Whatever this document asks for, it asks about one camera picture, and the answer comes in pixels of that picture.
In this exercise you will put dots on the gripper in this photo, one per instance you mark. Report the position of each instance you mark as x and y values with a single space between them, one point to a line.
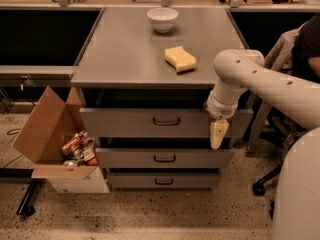
220 110

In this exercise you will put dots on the grey top drawer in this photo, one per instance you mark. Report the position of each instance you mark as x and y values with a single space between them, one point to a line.
146 123

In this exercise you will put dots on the grey drawer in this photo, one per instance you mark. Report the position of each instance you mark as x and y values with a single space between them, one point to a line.
164 180
146 123
163 158

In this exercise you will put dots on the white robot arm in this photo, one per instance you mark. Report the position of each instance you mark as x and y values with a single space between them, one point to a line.
296 213

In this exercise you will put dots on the grey bottom drawer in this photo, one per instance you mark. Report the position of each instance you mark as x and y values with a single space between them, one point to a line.
164 180

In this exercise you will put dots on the grey drawer cabinet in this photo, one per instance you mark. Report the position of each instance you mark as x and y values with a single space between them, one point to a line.
124 66

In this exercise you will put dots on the grey middle drawer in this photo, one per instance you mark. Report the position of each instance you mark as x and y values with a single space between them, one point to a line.
163 158

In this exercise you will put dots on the black office chair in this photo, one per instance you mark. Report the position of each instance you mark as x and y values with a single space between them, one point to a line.
270 134

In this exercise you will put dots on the yellow sponge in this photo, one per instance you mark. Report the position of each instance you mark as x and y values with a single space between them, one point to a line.
180 59

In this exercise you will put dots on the seated person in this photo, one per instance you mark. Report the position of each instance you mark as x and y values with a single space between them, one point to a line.
306 51

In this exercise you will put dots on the white ceramic bowl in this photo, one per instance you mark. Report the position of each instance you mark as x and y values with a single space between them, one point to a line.
162 19

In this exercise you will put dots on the red snack packet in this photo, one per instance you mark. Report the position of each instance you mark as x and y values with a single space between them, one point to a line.
71 146

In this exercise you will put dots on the silver can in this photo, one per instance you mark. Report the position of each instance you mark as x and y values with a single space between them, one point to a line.
70 163

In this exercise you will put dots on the brown cardboard box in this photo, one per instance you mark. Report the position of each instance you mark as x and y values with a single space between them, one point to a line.
52 123

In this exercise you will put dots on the black desk leg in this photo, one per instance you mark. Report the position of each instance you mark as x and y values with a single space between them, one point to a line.
26 207

